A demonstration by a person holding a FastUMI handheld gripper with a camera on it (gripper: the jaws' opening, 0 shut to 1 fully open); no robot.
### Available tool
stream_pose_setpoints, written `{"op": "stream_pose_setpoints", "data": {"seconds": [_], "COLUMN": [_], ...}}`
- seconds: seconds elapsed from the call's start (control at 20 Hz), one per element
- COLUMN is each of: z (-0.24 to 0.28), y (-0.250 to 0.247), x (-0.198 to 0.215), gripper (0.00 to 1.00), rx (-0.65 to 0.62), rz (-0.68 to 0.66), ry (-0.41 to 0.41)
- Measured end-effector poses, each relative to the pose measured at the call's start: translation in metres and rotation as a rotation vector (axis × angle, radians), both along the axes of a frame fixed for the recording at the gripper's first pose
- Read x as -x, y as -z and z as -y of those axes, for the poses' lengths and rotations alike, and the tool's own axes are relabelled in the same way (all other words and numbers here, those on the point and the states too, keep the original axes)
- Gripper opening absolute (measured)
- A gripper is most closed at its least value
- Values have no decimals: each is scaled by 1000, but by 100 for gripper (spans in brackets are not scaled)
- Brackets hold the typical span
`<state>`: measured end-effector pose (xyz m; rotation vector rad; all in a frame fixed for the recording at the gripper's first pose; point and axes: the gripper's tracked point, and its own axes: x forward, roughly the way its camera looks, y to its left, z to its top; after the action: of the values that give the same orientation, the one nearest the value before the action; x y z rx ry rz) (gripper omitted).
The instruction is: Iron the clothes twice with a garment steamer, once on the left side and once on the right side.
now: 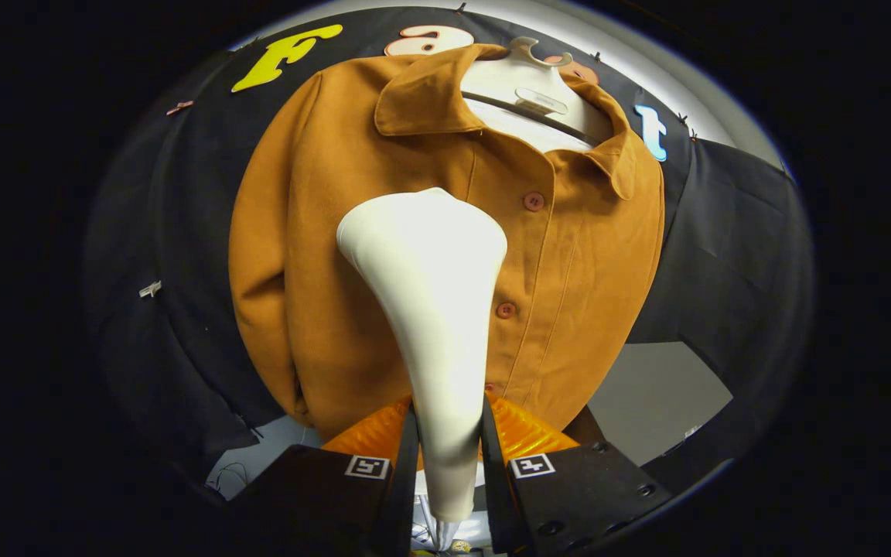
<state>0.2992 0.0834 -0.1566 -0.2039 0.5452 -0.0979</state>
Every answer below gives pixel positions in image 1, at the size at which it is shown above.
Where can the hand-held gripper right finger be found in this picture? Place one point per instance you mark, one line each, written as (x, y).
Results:
(496, 495)

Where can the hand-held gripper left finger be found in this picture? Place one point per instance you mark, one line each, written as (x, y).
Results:
(403, 503)

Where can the white garment steamer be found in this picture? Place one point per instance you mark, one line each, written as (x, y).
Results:
(430, 294)

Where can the brown button shirt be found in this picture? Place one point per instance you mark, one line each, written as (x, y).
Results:
(314, 271)

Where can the grey cabinet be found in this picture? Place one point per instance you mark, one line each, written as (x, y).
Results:
(646, 402)

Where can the white clip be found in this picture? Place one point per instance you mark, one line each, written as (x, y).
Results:
(150, 289)

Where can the black backdrop cloth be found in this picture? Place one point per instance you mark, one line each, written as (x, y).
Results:
(724, 232)

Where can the white mannequin torso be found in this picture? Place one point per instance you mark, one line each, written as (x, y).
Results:
(507, 85)

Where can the pink clip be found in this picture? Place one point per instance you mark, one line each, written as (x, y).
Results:
(179, 107)

